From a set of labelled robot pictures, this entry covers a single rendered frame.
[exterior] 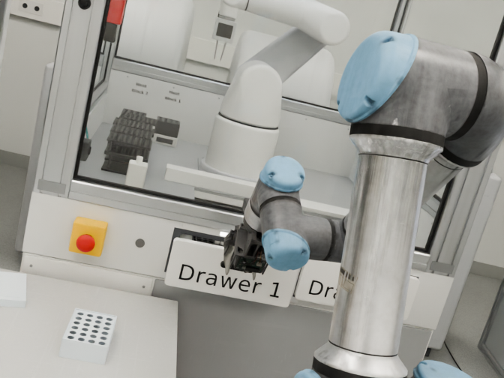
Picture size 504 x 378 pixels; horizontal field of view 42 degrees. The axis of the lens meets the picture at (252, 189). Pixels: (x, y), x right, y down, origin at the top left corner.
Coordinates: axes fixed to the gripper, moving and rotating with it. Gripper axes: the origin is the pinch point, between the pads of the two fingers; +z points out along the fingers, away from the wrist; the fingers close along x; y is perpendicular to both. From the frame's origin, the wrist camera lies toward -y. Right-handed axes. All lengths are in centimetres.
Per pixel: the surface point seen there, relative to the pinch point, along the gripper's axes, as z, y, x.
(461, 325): 193, -116, 177
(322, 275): 7.5, -6.5, 22.1
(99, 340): -1.8, 23.6, -25.3
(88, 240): 4.8, -1.8, -32.5
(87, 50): -22, -30, -41
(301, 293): 12.1, -3.3, 18.2
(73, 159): -3.4, -16.3, -39.5
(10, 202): 225, -162, -100
